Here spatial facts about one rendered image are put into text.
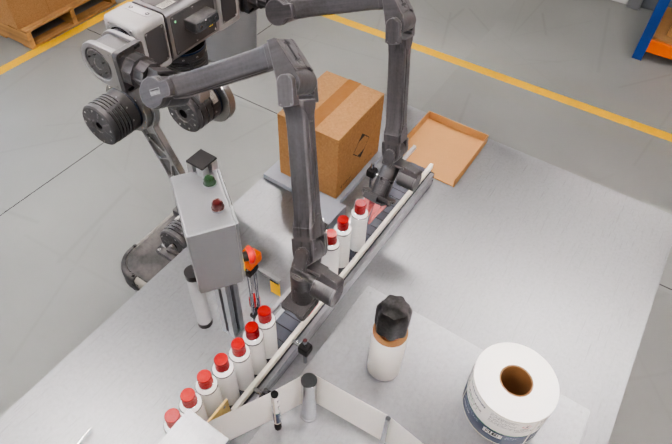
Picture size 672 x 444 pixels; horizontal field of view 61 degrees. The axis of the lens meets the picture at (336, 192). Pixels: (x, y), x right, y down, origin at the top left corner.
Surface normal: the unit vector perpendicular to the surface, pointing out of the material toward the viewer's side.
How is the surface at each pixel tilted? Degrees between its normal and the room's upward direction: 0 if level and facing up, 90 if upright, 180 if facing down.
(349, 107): 0
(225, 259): 90
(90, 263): 0
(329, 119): 0
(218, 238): 90
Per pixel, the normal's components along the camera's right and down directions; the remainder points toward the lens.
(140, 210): 0.04, -0.69
